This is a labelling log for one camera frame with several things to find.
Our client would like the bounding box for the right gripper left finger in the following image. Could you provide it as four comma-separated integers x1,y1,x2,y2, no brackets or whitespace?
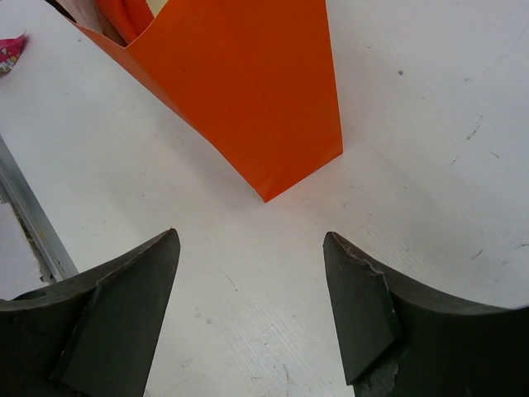
1,228,180,396

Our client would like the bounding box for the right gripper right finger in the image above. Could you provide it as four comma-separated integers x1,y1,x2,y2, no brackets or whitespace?
323,232,528,396

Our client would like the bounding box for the red candy packet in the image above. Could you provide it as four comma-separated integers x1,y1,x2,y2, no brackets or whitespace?
0,31,27,74

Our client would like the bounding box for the orange paper bag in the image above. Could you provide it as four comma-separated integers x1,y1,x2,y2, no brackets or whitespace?
55,1,343,201

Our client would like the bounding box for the aluminium table edge rail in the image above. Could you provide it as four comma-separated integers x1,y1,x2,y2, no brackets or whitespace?
1,141,79,284

